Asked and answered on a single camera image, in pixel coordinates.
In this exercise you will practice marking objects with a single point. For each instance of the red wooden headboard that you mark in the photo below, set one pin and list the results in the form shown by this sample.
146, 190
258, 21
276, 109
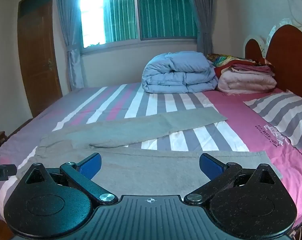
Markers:
288, 57

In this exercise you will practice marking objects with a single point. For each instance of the grey curtain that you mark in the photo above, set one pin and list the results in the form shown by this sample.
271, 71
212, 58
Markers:
203, 17
69, 32

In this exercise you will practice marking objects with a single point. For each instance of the folded pale pink quilt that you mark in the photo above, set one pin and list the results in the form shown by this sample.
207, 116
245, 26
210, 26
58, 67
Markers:
248, 81

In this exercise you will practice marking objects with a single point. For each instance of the grey pants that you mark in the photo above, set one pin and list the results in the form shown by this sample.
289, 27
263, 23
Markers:
141, 130

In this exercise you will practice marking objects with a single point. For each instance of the folded red blanket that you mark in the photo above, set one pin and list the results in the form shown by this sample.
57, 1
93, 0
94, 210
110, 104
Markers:
243, 65

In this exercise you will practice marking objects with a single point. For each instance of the bed with striped sheet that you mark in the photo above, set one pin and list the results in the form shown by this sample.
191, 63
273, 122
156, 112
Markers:
241, 120

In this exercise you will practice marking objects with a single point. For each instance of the colourful patterned blanket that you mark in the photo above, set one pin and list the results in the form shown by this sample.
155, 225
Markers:
222, 59

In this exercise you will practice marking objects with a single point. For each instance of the striped pillow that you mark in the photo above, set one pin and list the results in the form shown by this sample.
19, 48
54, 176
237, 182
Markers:
280, 115

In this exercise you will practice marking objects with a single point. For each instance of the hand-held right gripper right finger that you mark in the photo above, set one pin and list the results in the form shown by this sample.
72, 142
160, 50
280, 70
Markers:
211, 165

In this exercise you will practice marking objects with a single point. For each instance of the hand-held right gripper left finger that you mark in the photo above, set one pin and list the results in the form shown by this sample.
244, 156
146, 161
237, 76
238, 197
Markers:
91, 165

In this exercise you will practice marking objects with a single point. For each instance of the window with green glass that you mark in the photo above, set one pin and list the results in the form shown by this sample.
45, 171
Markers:
138, 12

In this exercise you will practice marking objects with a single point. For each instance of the folded light blue duvet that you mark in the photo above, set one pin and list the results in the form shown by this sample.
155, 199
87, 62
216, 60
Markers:
178, 72

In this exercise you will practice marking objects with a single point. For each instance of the brown wooden door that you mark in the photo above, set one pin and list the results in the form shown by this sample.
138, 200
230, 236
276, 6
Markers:
38, 60

